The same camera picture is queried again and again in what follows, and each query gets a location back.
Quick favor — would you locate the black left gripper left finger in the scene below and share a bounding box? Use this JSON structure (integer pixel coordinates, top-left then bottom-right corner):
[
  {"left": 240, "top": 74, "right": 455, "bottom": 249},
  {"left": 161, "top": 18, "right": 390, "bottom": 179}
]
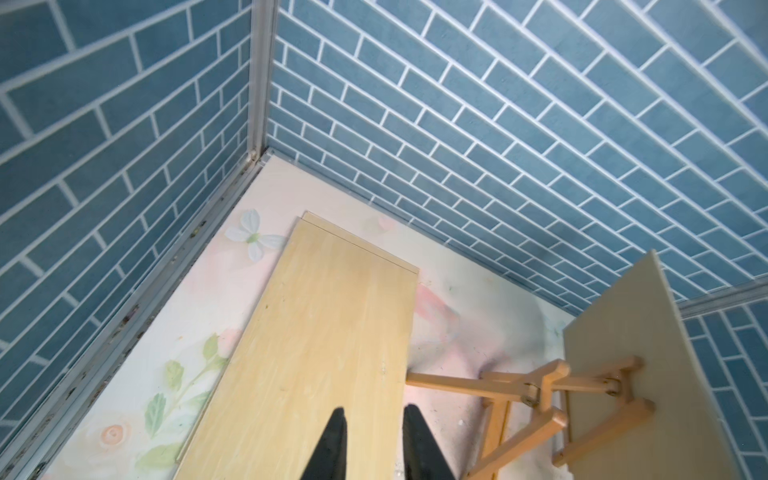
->
[{"left": 300, "top": 407, "right": 348, "bottom": 480}]

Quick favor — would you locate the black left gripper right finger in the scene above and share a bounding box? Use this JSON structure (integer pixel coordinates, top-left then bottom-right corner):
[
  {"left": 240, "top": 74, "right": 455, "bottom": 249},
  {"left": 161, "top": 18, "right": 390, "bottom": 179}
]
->
[{"left": 403, "top": 404, "right": 455, "bottom": 480}]

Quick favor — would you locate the wooden easel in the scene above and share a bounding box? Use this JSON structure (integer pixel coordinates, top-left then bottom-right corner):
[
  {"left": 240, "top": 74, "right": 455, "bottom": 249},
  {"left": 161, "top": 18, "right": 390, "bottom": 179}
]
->
[
  {"left": 406, "top": 359, "right": 571, "bottom": 479},
  {"left": 504, "top": 355, "right": 655, "bottom": 468}
]

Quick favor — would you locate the left aluminium corner post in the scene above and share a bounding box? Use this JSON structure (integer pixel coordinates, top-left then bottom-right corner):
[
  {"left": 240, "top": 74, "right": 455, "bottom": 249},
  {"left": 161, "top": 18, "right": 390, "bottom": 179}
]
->
[{"left": 248, "top": 0, "right": 280, "bottom": 161}]

